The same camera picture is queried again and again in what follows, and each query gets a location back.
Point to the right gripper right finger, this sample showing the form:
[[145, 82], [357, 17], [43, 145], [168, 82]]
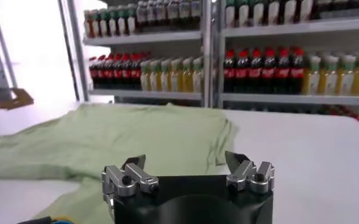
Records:
[[246, 176]]

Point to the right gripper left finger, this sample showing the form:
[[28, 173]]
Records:
[[130, 179]]

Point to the green t-shirt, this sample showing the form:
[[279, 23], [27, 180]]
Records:
[[121, 137]]

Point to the red cap cola bottle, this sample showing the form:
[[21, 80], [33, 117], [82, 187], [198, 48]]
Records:
[[109, 73], [297, 73], [135, 73], [93, 73], [229, 73], [242, 73], [126, 73], [268, 73], [101, 73], [255, 73], [117, 73], [282, 73]]

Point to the brown cardboard box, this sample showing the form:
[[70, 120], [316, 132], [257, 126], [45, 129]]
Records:
[[20, 99]]

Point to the grey metal bottle shelf unit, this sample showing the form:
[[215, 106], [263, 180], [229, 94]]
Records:
[[142, 38], [289, 29]]

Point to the blue label dark bottle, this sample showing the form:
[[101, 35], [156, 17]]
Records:
[[173, 12], [184, 10], [141, 15], [161, 12], [151, 13], [195, 9]]

